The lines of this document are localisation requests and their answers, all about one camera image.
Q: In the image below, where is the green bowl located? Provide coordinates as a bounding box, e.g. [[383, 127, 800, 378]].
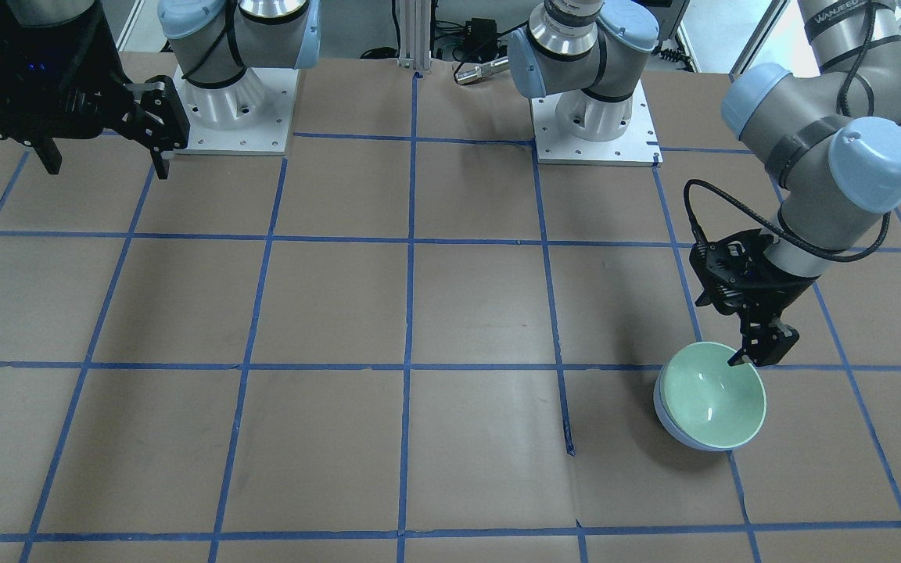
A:
[[661, 342, 767, 449]]

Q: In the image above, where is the brown paper table cover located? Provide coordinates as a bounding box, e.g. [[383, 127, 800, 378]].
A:
[[0, 59, 901, 562]]

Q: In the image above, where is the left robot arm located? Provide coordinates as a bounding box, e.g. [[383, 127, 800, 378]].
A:
[[508, 1, 901, 367]]

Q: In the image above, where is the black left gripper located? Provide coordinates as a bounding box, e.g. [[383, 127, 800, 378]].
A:
[[689, 229, 815, 367]]

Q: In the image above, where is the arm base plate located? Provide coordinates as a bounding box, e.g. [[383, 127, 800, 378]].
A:
[[530, 80, 664, 167], [173, 67, 301, 156]]

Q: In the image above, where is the aluminium frame post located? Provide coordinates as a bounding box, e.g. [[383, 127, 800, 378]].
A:
[[391, 1, 435, 77]]

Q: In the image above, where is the blue bowl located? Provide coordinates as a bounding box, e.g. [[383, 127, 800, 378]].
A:
[[653, 368, 756, 452]]

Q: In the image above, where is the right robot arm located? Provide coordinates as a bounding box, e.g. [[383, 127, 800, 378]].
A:
[[0, 1, 321, 179]]

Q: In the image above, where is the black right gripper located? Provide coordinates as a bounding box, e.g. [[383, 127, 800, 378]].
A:
[[0, 1, 190, 181]]

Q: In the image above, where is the black power brick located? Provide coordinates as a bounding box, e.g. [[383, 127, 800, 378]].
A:
[[461, 17, 497, 55]]

